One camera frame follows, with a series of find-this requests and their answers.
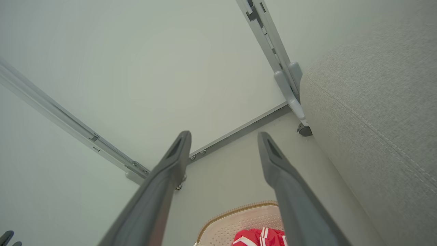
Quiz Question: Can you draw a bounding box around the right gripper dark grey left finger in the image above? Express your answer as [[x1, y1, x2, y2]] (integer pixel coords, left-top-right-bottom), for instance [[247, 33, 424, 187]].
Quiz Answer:
[[97, 131, 192, 246]]

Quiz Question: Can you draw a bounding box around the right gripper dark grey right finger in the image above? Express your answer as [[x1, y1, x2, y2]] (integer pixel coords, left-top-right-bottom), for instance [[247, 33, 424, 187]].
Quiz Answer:
[[258, 132, 352, 246]]

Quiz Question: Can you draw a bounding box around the red white striped jacket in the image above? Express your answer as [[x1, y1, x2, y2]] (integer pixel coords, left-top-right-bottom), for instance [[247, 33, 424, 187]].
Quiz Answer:
[[232, 228, 288, 246]]

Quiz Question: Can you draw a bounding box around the grey fabric sofa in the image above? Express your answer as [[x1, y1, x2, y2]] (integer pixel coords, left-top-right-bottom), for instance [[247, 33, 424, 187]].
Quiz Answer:
[[300, 0, 437, 246]]

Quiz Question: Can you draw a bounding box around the beige perforated laundry basket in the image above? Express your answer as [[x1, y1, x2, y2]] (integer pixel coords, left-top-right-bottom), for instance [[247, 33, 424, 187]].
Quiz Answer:
[[194, 201, 285, 246]]

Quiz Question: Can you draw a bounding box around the grey partition base rail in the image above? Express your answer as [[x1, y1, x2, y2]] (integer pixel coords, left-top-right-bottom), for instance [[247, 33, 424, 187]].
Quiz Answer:
[[186, 102, 293, 165]]

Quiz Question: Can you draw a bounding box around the grey partition post with foot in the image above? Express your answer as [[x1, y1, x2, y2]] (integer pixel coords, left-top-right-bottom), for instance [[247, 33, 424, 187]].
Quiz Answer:
[[0, 57, 151, 186]]

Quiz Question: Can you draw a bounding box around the grey partition post with feet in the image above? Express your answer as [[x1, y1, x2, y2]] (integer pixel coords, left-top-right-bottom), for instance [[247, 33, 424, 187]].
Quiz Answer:
[[236, 0, 309, 127]]

